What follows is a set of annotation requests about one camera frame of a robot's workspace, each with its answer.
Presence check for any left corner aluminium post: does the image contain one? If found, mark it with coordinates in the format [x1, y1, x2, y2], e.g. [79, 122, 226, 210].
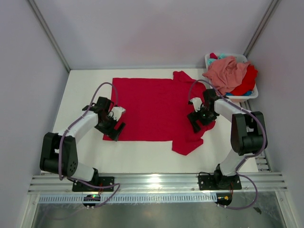
[26, 0, 71, 73]

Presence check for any bright red t shirt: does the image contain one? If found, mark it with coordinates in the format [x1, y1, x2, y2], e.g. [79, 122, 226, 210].
[208, 52, 258, 96]

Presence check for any aluminium side rail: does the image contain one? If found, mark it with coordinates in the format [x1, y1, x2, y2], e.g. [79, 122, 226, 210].
[240, 100, 272, 172]

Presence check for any corner aluminium post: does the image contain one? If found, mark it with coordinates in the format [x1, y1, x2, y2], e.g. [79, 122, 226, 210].
[243, 0, 281, 58]
[26, 0, 71, 73]

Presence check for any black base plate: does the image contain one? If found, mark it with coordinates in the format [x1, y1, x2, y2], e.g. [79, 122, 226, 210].
[72, 176, 115, 192]
[198, 172, 242, 190]

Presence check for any crimson red t shirt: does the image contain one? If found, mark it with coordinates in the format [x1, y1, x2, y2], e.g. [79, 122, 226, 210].
[111, 71, 216, 155]

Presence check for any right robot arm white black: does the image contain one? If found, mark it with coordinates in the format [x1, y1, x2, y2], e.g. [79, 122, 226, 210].
[187, 89, 267, 190]

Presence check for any controller board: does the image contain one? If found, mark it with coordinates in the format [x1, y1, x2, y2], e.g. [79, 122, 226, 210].
[82, 194, 101, 208]
[216, 194, 233, 206]

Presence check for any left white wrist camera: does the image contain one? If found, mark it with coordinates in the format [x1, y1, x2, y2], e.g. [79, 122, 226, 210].
[108, 106, 126, 122]

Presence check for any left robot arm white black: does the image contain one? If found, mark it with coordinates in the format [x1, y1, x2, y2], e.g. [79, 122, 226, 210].
[39, 97, 126, 191]

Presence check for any aluminium front rail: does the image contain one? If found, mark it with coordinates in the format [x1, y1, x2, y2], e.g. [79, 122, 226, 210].
[28, 172, 288, 194]

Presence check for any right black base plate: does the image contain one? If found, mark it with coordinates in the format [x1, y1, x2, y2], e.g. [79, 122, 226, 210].
[198, 172, 242, 190]

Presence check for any right corner aluminium post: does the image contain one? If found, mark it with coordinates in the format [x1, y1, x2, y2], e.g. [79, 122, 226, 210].
[243, 0, 281, 58]

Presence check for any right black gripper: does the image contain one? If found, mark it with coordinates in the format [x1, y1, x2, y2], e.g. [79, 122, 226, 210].
[187, 105, 217, 133]

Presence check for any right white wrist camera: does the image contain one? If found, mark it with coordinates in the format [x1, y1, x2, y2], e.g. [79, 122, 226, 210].
[188, 97, 203, 112]

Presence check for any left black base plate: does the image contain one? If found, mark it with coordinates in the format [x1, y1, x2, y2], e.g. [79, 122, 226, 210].
[72, 176, 115, 192]

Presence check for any right controller board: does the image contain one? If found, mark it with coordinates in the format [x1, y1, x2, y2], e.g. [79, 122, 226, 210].
[216, 194, 233, 206]

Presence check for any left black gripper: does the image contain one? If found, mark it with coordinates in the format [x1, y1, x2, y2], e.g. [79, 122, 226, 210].
[95, 113, 125, 142]

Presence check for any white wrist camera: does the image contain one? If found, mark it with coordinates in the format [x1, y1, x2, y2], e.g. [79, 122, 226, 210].
[108, 106, 126, 122]
[188, 97, 203, 112]

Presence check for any salmon pink t shirt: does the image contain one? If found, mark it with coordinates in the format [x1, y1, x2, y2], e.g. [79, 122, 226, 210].
[203, 56, 251, 95]

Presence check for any grey slotted cable duct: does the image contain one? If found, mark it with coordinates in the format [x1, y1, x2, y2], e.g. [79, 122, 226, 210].
[38, 192, 217, 204]

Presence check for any left controller board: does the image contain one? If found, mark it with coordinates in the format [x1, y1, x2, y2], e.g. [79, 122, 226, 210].
[82, 194, 101, 208]

